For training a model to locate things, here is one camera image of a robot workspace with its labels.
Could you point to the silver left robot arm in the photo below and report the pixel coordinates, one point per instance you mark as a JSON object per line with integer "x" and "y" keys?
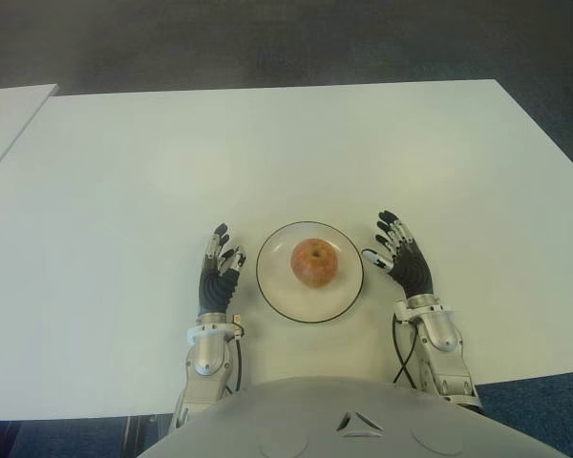
{"x": 207, "y": 353}

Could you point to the red yellow apple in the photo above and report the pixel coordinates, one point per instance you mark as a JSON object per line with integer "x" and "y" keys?
{"x": 314, "y": 263}

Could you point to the grey robot torso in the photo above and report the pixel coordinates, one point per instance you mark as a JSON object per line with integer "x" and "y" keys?
{"x": 315, "y": 420}

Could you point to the small white connector tag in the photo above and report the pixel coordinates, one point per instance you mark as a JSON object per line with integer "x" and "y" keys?
{"x": 237, "y": 326}

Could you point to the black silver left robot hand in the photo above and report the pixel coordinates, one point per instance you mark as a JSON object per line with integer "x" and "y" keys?
{"x": 215, "y": 291}

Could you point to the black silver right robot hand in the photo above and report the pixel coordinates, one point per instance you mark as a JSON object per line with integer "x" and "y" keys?
{"x": 413, "y": 272}

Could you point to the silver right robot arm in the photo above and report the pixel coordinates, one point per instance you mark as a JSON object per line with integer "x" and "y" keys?
{"x": 441, "y": 329}

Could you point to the white plate black rim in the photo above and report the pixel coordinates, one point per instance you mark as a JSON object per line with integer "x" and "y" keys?
{"x": 282, "y": 296}

